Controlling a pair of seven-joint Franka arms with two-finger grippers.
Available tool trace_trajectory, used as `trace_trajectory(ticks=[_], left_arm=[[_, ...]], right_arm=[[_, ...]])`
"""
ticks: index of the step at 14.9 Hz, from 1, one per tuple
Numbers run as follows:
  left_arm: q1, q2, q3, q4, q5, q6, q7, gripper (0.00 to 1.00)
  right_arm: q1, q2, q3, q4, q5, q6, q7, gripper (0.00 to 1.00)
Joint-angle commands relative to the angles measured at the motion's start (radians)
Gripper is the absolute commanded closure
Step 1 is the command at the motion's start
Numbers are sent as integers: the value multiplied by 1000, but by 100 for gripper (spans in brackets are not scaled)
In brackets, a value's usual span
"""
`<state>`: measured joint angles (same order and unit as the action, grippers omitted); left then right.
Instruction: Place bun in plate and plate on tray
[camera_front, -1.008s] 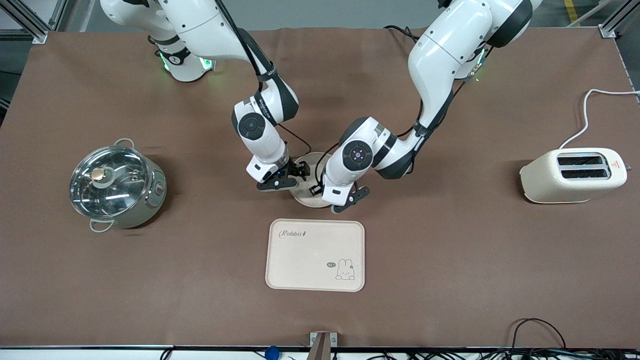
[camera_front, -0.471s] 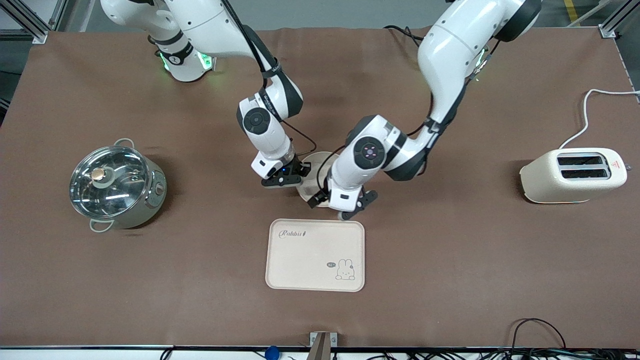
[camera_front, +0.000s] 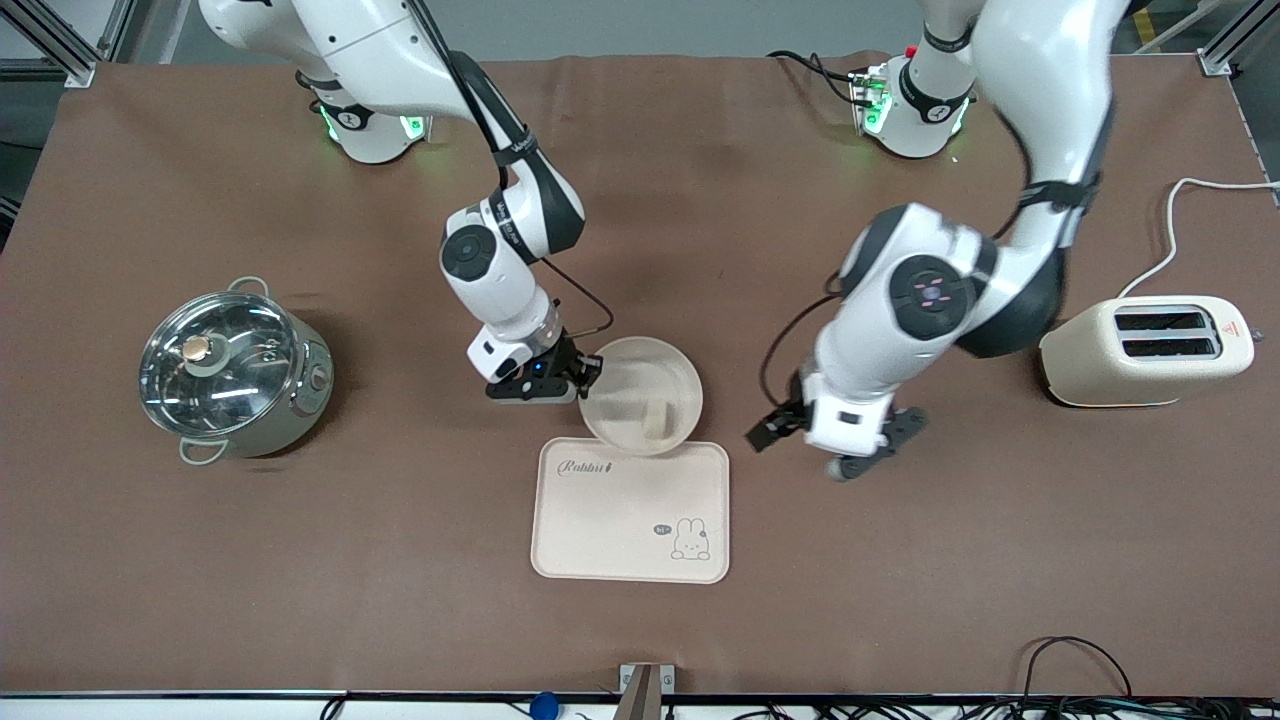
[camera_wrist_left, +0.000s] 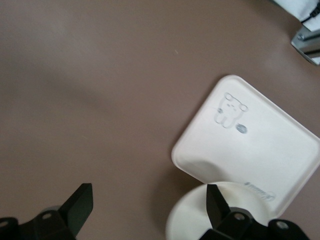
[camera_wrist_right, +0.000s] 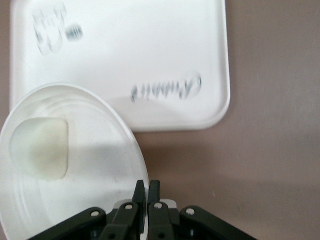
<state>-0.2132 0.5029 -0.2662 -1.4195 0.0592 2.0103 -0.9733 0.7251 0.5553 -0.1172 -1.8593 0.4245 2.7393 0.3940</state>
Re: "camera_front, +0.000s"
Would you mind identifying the cream round plate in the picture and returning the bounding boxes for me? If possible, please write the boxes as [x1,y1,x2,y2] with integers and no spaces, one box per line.
[577,336,704,459]

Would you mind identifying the cream rabbit print tray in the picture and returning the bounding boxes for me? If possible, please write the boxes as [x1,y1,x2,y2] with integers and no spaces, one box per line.
[530,437,731,585]

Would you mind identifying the pale green electric pot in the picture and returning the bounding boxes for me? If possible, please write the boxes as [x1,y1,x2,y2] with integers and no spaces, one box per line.
[138,276,336,467]

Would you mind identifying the brown table cover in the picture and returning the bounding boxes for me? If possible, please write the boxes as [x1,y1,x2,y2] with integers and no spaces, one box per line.
[0,50,1280,699]

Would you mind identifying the cream two-slot toaster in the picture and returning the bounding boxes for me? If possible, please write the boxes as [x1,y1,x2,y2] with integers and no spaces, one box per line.
[1038,294,1257,409]

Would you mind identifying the glass pot lid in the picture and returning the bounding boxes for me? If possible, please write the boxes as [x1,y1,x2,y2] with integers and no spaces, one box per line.
[138,290,302,438]

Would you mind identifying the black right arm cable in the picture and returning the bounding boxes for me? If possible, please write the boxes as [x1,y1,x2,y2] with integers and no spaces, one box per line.
[400,0,615,349]

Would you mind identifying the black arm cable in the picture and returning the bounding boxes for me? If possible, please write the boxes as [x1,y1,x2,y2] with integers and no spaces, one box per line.
[400,0,615,349]
[758,270,851,403]

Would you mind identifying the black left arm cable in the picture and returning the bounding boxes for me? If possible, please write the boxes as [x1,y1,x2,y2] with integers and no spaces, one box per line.
[758,270,851,403]

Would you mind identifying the grey metal camera bracket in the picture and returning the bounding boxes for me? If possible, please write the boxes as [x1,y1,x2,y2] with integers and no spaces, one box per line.
[610,663,676,720]

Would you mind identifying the black left base cable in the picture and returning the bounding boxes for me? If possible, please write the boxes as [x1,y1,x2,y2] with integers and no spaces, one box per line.
[768,49,863,104]

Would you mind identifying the black looped floor cable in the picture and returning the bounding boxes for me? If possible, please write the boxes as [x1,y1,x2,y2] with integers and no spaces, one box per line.
[1018,635,1134,703]

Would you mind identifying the white toaster power cord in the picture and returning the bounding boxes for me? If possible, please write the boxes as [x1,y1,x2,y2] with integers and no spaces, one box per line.
[1116,177,1280,301]

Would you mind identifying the aluminium frame profile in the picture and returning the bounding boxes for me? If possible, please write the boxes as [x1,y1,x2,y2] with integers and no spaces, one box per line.
[0,0,136,89]
[1140,0,1280,78]

